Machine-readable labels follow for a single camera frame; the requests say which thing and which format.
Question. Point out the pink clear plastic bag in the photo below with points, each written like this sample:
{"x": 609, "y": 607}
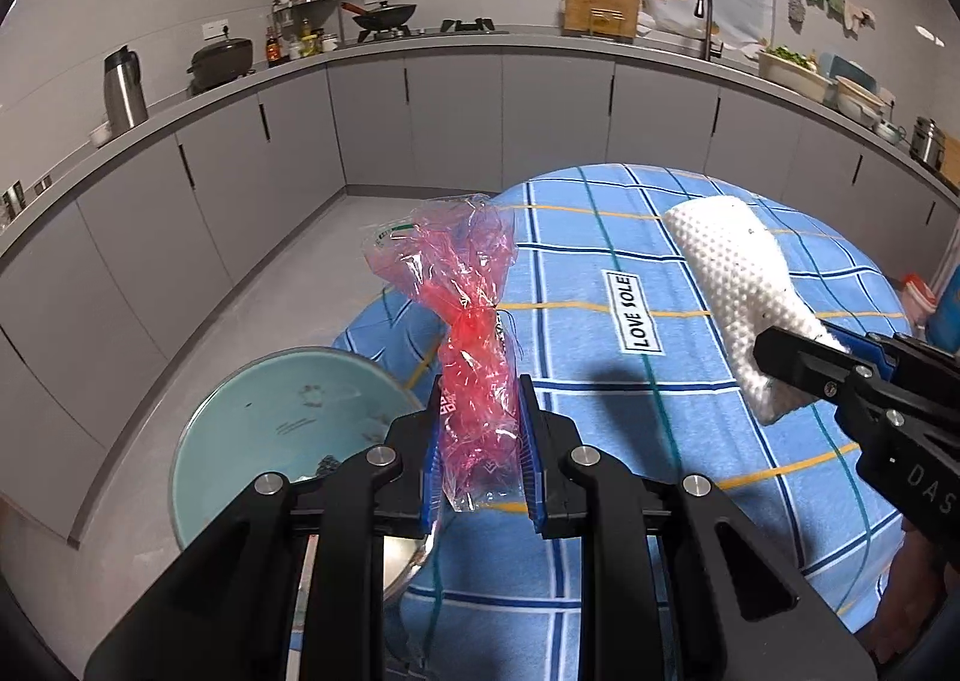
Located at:
{"x": 472, "y": 291}

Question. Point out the beige basin with vegetables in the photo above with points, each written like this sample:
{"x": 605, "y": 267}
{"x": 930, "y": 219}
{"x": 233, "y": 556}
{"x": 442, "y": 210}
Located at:
{"x": 791, "y": 75}

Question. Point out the stainless steel thermos jug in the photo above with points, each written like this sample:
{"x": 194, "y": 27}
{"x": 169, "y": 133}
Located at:
{"x": 124, "y": 92}

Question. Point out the small white teapot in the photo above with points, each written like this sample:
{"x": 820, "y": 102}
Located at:
{"x": 100, "y": 136}

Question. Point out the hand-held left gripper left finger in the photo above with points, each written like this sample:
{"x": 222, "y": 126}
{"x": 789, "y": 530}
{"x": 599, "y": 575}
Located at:
{"x": 429, "y": 486}

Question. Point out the blue cutting board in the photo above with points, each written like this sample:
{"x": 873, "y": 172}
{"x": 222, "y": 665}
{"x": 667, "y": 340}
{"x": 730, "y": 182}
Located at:
{"x": 851, "y": 66}

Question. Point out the grey hanging scrubber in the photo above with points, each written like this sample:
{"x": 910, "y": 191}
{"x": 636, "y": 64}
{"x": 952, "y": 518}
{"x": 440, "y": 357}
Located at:
{"x": 796, "y": 10}

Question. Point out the black grey striped cloth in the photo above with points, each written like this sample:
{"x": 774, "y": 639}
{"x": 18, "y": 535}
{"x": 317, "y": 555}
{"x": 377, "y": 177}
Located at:
{"x": 328, "y": 465}

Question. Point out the steel cup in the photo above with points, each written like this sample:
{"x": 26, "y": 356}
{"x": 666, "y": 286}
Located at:
{"x": 10, "y": 202}

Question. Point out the steel pot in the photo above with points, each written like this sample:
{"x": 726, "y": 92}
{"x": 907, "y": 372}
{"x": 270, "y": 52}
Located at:
{"x": 928, "y": 142}

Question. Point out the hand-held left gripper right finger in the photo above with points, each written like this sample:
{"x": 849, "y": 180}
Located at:
{"x": 531, "y": 486}

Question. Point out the red lid container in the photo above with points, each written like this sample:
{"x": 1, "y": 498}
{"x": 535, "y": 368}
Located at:
{"x": 918, "y": 295}

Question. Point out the dark sauce bottles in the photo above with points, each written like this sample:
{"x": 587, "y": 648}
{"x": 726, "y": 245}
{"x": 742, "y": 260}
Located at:
{"x": 275, "y": 49}

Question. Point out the hanging cloths on hooks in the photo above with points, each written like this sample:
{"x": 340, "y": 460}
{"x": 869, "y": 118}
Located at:
{"x": 832, "y": 0}

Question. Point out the gas stove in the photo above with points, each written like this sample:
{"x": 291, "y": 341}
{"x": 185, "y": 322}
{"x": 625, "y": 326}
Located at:
{"x": 465, "y": 25}

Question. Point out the person's right hand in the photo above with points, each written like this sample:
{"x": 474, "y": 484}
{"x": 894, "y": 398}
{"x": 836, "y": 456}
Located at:
{"x": 907, "y": 598}

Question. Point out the grey lower cabinets with counter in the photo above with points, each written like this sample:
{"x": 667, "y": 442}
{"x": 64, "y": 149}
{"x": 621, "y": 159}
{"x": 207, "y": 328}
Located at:
{"x": 225, "y": 201}

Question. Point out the seasoning jars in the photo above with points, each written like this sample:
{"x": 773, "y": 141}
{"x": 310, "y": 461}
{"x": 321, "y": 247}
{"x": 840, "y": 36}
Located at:
{"x": 313, "y": 43}

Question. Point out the teal metal bucket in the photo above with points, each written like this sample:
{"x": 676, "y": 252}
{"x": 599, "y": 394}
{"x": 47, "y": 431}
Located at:
{"x": 247, "y": 418}

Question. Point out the blue plaid tablecloth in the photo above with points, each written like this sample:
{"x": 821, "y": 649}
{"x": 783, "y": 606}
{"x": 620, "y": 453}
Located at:
{"x": 600, "y": 238}

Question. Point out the black wok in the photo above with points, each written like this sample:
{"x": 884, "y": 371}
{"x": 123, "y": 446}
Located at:
{"x": 386, "y": 15}

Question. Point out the beige bowl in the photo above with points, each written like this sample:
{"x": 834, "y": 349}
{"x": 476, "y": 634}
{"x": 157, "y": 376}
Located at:
{"x": 859, "y": 102}

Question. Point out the white dimpled cloth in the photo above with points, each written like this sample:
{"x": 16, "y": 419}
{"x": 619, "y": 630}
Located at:
{"x": 742, "y": 276}

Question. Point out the dark kitchen faucet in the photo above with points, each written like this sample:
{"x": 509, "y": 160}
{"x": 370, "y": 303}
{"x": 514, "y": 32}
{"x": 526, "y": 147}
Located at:
{"x": 709, "y": 40}

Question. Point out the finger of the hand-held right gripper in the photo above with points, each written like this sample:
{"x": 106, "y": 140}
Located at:
{"x": 802, "y": 358}
{"x": 874, "y": 349}

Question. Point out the black rice cooker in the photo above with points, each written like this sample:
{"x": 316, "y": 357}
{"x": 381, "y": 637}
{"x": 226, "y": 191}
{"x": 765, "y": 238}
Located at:
{"x": 221, "y": 62}

